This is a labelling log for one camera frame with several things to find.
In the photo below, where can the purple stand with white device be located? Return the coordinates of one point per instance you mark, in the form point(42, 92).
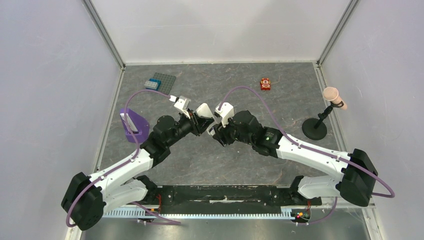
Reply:
point(138, 124)

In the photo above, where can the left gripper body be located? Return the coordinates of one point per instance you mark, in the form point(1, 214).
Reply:
point(194, 124)

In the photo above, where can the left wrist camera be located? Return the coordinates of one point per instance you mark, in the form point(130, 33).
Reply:
point(181, 104)

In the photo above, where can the blue lego brick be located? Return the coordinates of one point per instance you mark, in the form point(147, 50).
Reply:
point(153, 84)

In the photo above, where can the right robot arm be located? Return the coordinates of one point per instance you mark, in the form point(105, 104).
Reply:
point(344, 176)

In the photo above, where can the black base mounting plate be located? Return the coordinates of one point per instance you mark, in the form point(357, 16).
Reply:
point(222, 199)

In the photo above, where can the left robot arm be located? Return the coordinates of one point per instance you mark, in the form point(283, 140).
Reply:
point(88, 197)

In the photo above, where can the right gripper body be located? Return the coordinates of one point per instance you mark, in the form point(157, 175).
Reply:
point(221, 131)

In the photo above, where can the grey lego baseplate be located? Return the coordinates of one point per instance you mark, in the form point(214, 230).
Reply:
point(165, 82)

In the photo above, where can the white remote control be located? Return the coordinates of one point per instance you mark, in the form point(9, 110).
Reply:
point(204, 111)

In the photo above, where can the pink microphone on black stand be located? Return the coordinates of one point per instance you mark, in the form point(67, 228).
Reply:
point(314, 128)

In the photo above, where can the white slotted cable duct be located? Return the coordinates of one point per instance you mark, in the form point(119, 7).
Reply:
point(138, 213)

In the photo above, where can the red toy block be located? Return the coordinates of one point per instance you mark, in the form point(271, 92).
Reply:
point(265, 84)

